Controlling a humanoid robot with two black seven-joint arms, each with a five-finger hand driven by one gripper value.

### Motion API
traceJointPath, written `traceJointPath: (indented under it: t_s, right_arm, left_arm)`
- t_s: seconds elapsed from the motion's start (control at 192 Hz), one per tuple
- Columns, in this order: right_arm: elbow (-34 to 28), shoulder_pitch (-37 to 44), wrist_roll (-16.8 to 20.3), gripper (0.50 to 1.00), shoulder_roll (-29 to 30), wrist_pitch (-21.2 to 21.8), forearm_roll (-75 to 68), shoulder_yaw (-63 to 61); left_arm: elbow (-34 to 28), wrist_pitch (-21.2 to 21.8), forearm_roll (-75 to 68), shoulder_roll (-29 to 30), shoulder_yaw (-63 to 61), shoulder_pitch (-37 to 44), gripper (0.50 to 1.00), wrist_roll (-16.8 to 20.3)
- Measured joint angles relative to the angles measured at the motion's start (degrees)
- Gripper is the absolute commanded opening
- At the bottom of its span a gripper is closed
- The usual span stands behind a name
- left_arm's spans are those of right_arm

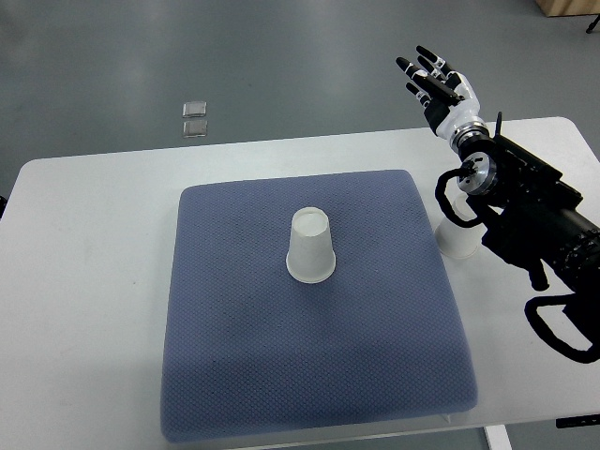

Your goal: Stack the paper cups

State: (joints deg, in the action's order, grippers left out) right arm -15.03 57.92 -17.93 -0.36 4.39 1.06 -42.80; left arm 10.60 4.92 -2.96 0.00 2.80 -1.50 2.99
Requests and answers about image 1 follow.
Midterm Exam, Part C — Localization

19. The upper metal floor plate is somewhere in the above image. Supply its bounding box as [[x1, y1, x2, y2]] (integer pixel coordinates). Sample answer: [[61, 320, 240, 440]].
[[182, 100, 207, 118]]

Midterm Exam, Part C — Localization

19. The black lower arm cable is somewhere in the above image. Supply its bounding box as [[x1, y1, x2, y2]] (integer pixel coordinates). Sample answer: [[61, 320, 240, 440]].
[[524, 292, 600, 364]]

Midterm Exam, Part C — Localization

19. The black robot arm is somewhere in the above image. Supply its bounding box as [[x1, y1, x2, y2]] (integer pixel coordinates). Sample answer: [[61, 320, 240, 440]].
[[451, 124, 599, 297]]

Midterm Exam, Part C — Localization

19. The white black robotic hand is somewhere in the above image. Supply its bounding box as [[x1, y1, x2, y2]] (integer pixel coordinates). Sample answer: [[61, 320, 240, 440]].
[[396, 46, 489, 152]]

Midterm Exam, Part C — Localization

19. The white paper cup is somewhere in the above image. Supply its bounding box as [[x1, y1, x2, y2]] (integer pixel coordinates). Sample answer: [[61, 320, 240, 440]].
[[286, 206, 337, 284], [434, 193, 484, 259]]

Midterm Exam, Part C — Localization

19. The wooden box corner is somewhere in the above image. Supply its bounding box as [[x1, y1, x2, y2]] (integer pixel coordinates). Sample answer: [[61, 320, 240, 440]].
[[535, 0, 599, 17]]

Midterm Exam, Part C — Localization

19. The black object at left edge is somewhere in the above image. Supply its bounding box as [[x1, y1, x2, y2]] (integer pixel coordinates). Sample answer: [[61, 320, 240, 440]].
[[0, 196, 8, 218]]

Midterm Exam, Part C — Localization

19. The black tripod foot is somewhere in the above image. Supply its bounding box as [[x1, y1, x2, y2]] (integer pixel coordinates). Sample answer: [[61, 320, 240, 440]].
[[585, 15, 600, 34]]

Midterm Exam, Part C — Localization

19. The blue textured cushion mat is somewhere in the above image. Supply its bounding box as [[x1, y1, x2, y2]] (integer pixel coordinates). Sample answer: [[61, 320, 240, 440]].
[[161, 170, 477, 443]]

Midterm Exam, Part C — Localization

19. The white table leg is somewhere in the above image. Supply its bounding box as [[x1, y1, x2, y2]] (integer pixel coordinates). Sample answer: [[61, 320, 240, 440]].
[[484, 425, 512, 450]]

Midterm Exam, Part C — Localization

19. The black table control panel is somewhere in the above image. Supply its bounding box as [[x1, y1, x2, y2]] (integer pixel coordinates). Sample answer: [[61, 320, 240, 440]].
[[555, 413, 600, 429]]

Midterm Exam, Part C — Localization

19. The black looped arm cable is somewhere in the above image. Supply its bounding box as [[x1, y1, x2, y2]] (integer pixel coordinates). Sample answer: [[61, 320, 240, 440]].
[[435, 167, 498, 229]]

